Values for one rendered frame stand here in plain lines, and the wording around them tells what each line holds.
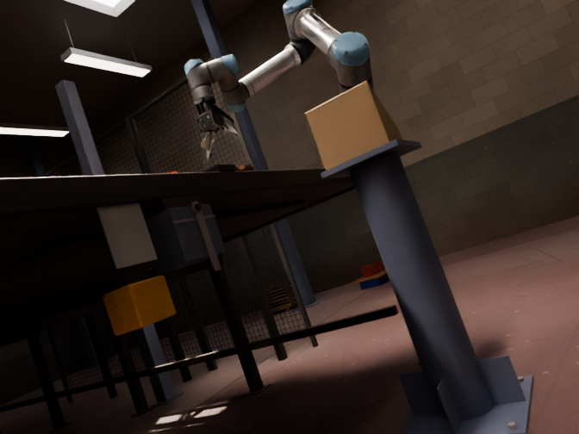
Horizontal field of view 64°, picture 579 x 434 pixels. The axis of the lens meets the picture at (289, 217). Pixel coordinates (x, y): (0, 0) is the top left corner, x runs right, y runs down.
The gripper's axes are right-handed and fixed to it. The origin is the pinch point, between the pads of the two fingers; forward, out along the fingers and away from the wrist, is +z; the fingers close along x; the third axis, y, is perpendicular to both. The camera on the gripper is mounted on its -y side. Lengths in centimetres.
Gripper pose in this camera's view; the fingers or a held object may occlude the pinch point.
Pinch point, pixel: (226, 151)
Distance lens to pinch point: 175.5
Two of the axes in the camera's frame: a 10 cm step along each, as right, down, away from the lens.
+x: 8.4, -3.4, -4.2
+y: -4.2, 0.6, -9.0
